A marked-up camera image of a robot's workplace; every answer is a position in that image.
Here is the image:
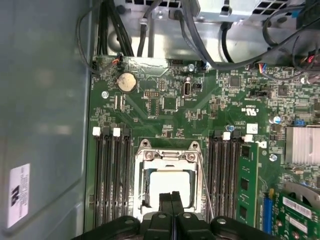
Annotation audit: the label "black grey PC case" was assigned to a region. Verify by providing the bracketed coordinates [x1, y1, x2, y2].
[0, 0, 320, 240]

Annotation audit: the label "thick dark grey cables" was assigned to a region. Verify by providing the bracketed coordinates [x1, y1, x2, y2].
[174, 8, 221, 71]

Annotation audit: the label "blue expansion slot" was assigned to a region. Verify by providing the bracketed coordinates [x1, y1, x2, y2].
[262, 189, 275, 236]

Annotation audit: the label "white case label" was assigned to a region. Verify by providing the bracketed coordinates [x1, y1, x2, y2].
[6, 162, 31, 230]

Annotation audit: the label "green RAM stick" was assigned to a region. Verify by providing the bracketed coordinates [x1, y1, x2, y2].
[236, 142, 260, 228]

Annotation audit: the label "silver coin cell battery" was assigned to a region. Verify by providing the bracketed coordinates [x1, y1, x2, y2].
[116, 71, 138, 93]

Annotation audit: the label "CPU socket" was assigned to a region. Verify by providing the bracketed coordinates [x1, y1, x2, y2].
[133, 138, 205, 223]

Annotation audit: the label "black cable bundle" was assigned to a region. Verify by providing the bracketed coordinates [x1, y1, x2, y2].
[97, 0, 135, 58]

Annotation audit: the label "CPU with silver top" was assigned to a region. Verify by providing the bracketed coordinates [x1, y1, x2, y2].
[146, 168, 196, 208]

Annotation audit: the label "internal USB port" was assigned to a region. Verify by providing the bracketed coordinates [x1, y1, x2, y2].
[182, 81, 193, 98]

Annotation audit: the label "green motherboard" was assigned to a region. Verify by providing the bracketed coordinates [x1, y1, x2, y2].
[83, 56, 320, 240]

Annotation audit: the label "graphics card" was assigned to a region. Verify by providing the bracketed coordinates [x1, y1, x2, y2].
[273, 181, 320, 240]

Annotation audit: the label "silver finned heatsink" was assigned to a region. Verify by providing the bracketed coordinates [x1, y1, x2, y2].
[284, 126, 320, 165]

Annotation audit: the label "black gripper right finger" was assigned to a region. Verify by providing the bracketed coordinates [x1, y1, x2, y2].
[172, 191, 276, 240]

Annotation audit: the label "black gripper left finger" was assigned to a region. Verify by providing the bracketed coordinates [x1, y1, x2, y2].
[72, 192, 173, 240]

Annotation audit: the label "thin black wire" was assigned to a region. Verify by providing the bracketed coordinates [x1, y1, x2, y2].
[76, 6, 101, 75]

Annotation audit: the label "metal socket cover frame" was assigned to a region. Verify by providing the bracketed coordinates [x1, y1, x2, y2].
[139, 149, 201, 221]

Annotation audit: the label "RAM slot white latch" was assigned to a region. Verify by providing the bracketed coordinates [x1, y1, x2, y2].
[112, 127, 123, 221]
[219, 131, 231, 218]
[92, 126, 104, 230]

